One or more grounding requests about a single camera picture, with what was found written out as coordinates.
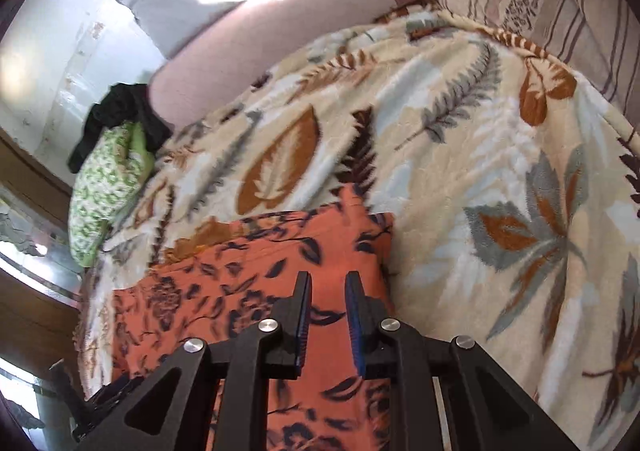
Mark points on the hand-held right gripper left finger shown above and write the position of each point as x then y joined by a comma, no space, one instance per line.
303,331

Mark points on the striped floral cushion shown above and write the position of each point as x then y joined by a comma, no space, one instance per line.
575,6

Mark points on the leaf print fleece blanket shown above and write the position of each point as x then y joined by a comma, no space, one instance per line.
450,156

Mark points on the orange floral shirt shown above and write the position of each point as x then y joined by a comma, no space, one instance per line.
240,276

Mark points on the stained glass window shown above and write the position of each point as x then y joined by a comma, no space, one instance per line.
20,226

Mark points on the wooden window frame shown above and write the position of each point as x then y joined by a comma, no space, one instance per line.
30,171

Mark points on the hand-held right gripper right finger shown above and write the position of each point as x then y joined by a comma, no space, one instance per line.
356,331

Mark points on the green checkered pillow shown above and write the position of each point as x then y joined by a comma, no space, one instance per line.
100,186

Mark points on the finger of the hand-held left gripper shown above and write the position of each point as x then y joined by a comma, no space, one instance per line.
67,388

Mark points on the pink bolster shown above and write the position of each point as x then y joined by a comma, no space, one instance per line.
275,31

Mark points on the black cloth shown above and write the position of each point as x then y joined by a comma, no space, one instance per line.
120,103

